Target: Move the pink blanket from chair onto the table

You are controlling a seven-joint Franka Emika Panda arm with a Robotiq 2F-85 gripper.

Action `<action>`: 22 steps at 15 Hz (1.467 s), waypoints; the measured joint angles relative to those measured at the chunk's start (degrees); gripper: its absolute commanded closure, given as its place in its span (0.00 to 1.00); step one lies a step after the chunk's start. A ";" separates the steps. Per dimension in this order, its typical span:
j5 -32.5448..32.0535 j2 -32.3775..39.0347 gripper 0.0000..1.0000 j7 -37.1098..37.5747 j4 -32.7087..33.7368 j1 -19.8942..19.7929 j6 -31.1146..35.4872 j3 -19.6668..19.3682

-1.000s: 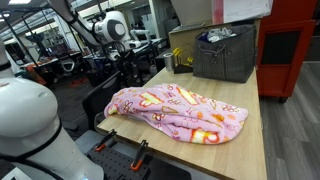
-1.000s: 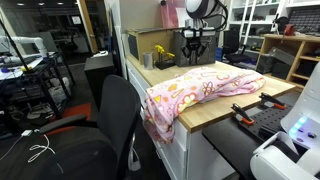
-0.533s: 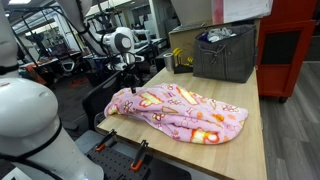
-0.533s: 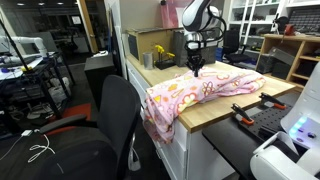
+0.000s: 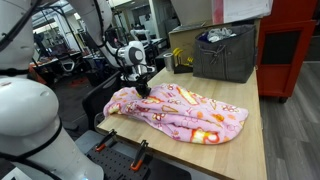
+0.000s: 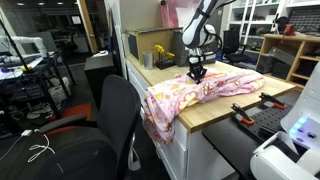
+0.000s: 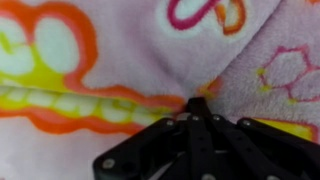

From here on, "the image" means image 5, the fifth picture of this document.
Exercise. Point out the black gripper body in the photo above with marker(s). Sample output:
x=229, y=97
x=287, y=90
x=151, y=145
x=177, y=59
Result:
x=142, y=81

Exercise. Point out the pink patterned fleece blanket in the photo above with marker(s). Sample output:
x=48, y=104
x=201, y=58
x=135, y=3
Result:
x=180, y=113

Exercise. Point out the black office chair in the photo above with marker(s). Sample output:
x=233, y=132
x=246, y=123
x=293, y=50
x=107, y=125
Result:
x=100, y=96

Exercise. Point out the brown cardboard box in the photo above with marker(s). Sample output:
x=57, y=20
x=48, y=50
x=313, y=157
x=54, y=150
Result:
x=181, y=38

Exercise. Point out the black orange bar clamp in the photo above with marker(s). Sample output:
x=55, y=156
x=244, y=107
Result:
x=140, y=155
x=105, y=140

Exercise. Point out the grey felt basket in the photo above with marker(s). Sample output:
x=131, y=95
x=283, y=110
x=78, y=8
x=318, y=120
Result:
x=226, y=56

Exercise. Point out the white clothes in basket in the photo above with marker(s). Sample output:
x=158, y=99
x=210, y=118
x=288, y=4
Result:
x=220, y=34

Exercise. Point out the red tool cabinet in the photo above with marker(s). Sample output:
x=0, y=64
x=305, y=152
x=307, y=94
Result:
x=286, y=50

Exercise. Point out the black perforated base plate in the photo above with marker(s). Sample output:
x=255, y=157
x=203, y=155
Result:
x=113, y=163

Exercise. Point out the pink white wall poster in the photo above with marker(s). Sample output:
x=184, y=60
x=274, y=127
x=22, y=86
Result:
x=243, y=10

